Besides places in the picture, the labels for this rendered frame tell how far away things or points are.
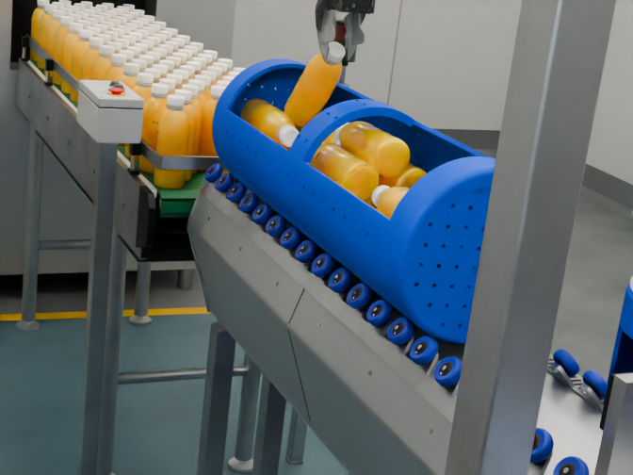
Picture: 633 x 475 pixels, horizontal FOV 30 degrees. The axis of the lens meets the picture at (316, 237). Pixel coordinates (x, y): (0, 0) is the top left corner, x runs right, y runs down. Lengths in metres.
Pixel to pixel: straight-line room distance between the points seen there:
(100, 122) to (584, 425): 1.34
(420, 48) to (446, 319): 5.62
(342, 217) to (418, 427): 0.38
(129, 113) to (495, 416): 1.63
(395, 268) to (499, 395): 0.64
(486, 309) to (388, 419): 0.70
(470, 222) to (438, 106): 5.75
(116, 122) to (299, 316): 0.74
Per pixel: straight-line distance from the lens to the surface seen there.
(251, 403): 3.28
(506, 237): 1.10
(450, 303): 1.80
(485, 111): 7.68
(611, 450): 1.50
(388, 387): 1.82
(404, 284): 1.75
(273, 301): 2.20
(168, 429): 3.56
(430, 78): 7.43
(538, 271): 1.10
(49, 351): 4.04
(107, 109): 2.61
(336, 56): 2.28
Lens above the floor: 1.62
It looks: 17 degrees down
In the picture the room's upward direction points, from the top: 7 degrees clockwise
